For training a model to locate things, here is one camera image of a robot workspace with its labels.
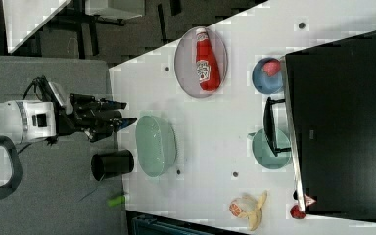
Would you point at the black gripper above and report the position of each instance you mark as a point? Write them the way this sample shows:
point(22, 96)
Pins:
point(97, 118)

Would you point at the green plastic strainer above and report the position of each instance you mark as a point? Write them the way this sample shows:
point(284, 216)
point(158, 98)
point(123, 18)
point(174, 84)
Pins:
point(156, 146)

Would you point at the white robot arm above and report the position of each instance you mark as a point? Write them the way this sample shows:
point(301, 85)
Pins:
point(31, 121)

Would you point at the black cylindrical cup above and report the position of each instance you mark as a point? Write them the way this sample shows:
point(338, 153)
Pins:
point(109, 165)

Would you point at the green marker pen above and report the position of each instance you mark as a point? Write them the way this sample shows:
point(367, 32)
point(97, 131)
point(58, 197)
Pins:
point(118, 200)

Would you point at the grey round plate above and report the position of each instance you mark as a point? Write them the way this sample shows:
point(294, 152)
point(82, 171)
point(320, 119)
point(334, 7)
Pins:
point(185, 62)

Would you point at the red ketchup bottle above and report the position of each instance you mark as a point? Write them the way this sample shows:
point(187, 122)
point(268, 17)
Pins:
point(206, 64)

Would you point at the blue bowl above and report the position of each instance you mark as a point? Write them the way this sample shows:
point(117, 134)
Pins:
point(266, 84)

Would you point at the red strawberry toy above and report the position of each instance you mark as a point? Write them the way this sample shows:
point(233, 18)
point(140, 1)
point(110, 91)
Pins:
point(271, 67)

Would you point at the peeled banana toy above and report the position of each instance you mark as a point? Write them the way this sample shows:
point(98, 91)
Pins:
point(249, 208)

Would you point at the red small toy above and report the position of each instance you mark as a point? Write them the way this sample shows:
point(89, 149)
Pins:
point(296, 213)

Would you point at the black toaster oven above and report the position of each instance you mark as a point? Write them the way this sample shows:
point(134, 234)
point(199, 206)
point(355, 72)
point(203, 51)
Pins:
point(330, 100)

